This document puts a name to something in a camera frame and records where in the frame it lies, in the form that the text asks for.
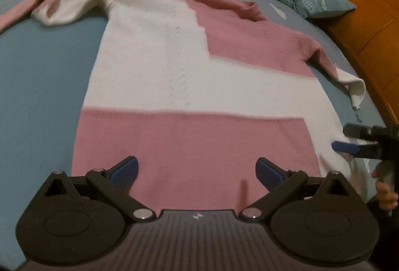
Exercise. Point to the person's right hand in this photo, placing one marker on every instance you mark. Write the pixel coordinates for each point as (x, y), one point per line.
(386, 198)

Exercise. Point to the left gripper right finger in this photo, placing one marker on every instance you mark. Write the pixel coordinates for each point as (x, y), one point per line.
(319, 220)

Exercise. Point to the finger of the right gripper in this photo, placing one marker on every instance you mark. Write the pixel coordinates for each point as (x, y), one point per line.
(345, 148)
(357, 131)

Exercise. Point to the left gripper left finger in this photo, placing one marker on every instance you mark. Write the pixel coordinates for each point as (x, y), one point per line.
(68, 221)

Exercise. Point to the teal floral bed sheet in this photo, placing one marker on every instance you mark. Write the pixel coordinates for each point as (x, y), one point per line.
(44, 77)

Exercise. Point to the pink and white knit sweater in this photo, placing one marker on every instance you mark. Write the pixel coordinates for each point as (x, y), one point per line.
(197, 91)

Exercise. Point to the wooden headboard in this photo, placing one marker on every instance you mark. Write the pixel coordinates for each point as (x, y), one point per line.
(368, 37)

